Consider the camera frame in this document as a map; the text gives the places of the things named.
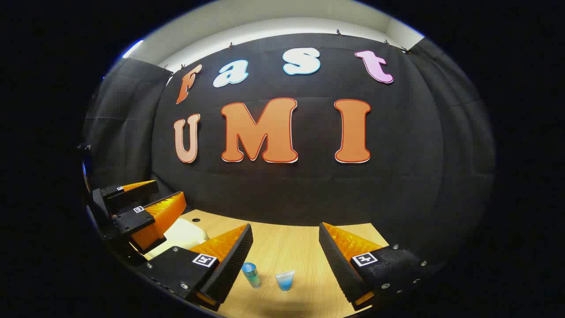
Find black backdrop cloth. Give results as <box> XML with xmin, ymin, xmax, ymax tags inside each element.
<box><xmin>82</xmin><ymin>33</ymin><xmax>497</xmax><ymax>265</ymax></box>

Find blue skincare tube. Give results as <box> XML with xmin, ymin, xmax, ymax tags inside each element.
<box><xmin>275</xmin><ymin>270</ymin><xmax>295</xmax><ymax>292</ymax></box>

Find cream yellow suitcase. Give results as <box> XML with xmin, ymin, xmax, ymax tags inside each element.
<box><xmin>146</xmin><ymin>218</ymin><xmax>211</xmax><ymax>260</ymax></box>

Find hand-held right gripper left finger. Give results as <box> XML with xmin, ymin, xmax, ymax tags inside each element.
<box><xmin>140</xmin><ymin>223</ymin><xmax>254</xmax><ymax>312</ymax></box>

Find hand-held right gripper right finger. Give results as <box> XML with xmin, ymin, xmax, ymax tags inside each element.
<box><xmin>319</xmin><ymin>222</ymin><xmax>442</xmax><ymax>310</ymax></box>

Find blue glass skincare bottle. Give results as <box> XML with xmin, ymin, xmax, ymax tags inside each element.
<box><xmin>241</xmin><ymin>262</ymin><xmax>262</xmax><ymax>288</ymax></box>

